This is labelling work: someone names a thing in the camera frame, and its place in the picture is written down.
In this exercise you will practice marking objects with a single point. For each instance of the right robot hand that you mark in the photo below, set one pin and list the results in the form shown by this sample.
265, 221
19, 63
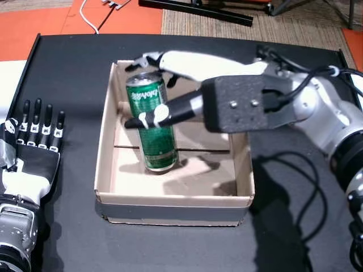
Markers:
204, 63

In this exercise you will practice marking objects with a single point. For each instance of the green drink can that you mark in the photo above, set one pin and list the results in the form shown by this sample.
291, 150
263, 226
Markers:
154, 144

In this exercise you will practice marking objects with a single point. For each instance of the black stand frame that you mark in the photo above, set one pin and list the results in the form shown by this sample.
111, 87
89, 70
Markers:
351, 14

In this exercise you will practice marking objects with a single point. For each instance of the grey comb-shaped metal bracket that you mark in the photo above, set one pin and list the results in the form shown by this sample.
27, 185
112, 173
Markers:
112, 3

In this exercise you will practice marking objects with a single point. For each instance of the open cardboard box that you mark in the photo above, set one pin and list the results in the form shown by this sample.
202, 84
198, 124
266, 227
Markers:
170, 198

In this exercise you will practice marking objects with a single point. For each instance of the black metal bar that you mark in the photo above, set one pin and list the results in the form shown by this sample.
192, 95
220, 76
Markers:
204, 11

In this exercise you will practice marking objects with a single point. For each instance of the black table tray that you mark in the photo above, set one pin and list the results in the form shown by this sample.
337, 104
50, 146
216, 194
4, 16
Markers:
71, 85

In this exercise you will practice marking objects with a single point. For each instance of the beige woven carpet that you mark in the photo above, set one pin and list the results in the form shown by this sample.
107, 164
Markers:
212, 28

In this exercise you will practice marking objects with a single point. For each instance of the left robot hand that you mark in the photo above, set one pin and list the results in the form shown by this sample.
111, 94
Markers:
34, 170

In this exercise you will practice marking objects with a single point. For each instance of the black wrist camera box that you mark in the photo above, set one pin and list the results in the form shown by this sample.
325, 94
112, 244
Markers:
235, 113

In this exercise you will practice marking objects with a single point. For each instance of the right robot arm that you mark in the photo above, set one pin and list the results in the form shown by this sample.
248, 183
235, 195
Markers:
320, 113

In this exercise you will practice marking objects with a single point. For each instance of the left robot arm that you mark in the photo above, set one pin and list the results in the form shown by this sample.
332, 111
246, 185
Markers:
14, 232

